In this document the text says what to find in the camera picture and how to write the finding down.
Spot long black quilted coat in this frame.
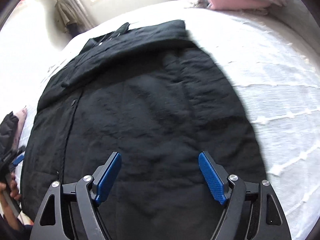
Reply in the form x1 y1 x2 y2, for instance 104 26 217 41
20 20 266 239

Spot pink floral pillow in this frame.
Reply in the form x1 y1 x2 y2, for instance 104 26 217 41
13 107 28 148

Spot person's left hand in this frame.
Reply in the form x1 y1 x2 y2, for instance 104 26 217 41
0 173 21 205

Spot grey quilted bedspread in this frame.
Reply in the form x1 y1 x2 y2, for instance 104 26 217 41
1 1 319 239

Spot left grey curtain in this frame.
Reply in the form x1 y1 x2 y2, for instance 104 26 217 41
61 0 95 31

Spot hanging brown jacket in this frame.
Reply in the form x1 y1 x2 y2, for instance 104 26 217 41
54 0 82 37

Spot black puffer jacket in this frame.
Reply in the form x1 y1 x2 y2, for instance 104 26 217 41
0 112 19 159

